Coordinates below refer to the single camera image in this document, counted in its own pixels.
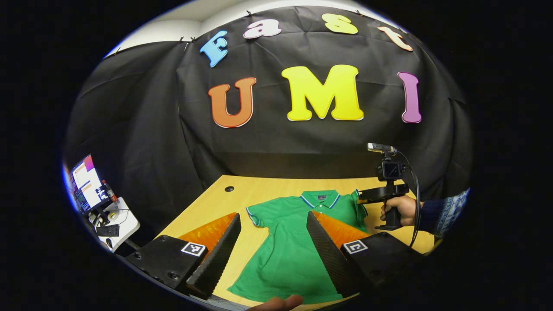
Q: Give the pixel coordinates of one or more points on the dark bottle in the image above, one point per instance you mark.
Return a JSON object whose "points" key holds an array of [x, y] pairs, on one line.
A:
{"points": [[110, 191]]}

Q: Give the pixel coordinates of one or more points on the green T-shirt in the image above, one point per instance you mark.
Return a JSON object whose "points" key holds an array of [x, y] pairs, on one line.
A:
{"points": [[285, 250]]}

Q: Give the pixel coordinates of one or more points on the small black keyboard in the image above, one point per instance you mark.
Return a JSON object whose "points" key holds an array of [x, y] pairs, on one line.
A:
{"points": [[108, 230]]}

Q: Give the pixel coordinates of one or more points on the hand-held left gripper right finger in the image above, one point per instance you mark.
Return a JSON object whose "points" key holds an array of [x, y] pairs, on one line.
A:
{"points": [[328, 255]]}

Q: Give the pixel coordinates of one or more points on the computer monitor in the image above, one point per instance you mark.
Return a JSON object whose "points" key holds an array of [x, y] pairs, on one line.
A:
{"points": [[86, 181]]}

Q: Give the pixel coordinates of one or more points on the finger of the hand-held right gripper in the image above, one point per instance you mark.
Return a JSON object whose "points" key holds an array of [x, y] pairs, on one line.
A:
{"points": [[371, 194]]}

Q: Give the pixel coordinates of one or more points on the black backdrop cloth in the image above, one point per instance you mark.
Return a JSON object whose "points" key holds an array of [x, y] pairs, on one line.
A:
{"points": [[302, 142]]}

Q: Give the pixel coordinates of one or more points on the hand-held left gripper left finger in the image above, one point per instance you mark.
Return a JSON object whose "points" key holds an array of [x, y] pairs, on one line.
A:
{"points": [[218, 259]]}

